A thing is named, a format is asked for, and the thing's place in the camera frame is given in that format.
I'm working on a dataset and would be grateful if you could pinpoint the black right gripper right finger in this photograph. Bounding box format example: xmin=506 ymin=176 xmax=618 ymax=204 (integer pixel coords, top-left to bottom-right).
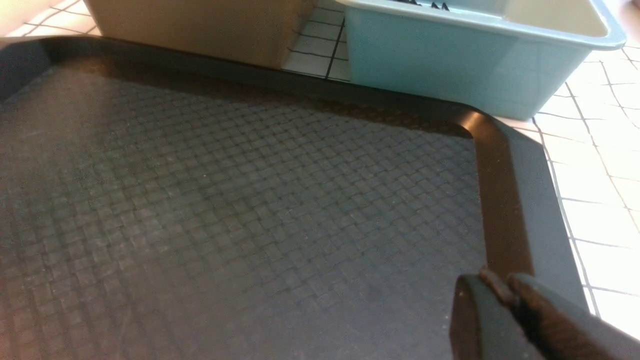
xmin=507 ymin=273 xmax=640 ymax=360

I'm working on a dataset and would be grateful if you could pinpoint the black textured tray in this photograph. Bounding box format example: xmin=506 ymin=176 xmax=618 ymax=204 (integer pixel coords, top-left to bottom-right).
xmin=1 ymin=36 xmax=589 ymax=360

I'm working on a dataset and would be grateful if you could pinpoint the blue plastic bin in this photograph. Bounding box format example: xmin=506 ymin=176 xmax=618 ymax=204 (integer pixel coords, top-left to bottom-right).
xmin=342 ymin=0 xmax=626 ymax=120

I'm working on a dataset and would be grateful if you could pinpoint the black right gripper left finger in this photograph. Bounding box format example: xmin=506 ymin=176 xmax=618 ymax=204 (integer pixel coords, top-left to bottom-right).
xmin=449 ymin=269 xmax=545 ymax=360

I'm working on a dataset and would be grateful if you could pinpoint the grey-brown plastic bin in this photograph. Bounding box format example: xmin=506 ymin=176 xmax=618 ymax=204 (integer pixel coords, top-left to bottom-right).
xmin=85 ymin=0 xmax=317 ymax=69

